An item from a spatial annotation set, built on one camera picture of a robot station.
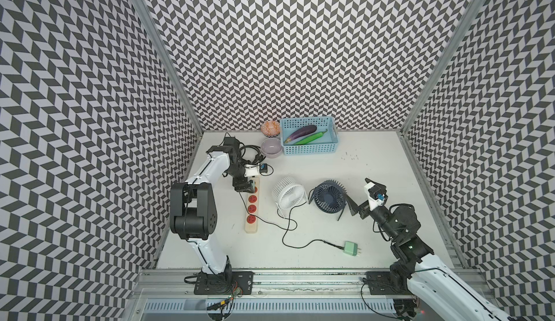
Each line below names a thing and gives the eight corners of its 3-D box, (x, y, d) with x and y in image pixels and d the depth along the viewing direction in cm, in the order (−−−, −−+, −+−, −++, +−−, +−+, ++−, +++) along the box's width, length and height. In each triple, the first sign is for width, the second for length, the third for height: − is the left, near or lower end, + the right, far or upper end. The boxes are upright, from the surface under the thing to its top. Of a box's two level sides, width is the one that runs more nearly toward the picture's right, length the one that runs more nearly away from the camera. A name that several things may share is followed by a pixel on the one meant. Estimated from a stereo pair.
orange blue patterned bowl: (260, 137, 117) (259, 134, 115) (261, 123, 124) (261, 120, 122) (279, 137, 117) (279, 134, 115) (280, 123, 124) (280, 120, 122)
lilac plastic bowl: (261, 158, 108) (260, 151, 103) (263, 141, 115) (262, 134, 111) (281, 158, 108) (281, 151, 103) (282, 141, 115) (282, 134, 111)
